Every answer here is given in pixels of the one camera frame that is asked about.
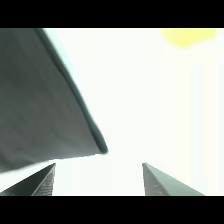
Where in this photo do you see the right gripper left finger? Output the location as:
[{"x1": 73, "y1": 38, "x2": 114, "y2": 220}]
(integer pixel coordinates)
[{"x1": 0, "y1": 162, "x2": 57, "y2": 197}]

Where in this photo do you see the dark grey garment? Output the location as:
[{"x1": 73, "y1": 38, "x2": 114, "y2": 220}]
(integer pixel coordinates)
[{"x1": 0, "y1": 28, "x2": 109, "y2": 173}]

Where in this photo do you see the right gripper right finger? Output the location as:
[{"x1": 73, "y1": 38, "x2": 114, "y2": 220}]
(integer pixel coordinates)
[{"x1": 142, "y1": 162, "x2": 205, "y2": 197}]

